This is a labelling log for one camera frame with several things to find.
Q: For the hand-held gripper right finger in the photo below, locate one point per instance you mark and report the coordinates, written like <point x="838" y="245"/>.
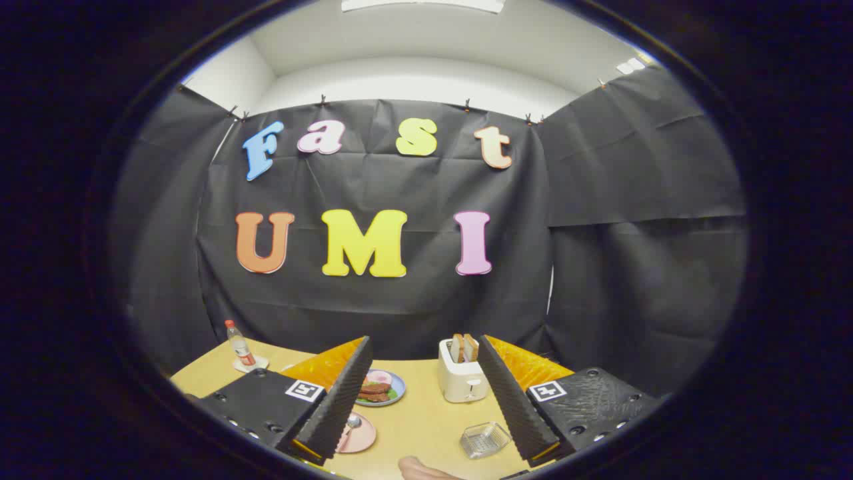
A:
<point x="516" y="406"/>

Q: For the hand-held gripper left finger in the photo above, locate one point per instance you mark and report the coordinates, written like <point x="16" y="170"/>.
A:
<point x="340" y="406"/>

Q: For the brown meat strip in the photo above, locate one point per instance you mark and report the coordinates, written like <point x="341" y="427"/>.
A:
<point x="373" y="396"/>
<point x="377" y="387"/>

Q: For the pink round plate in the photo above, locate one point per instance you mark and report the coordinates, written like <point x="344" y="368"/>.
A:
<point x="364" y="438"/>

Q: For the clear ribbed glass holder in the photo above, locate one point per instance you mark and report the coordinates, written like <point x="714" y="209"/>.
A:
<point x="483" y="440"/>

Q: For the cream white toaster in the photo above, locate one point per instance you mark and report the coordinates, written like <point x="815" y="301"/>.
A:
<point x="460" y="385"/>

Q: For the blue food plate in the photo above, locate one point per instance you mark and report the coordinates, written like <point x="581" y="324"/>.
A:
<point x="396" y="382"/>

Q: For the white square coaster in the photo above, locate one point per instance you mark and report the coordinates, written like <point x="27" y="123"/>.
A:
<point x="260" y="364"/>

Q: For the clear water bottle red cap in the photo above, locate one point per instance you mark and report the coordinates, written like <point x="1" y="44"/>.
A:
<point x="240" y="348"/>

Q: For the white ceiling light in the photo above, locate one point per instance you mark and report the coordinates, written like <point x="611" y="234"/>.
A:
<point x="420" y="4"/>

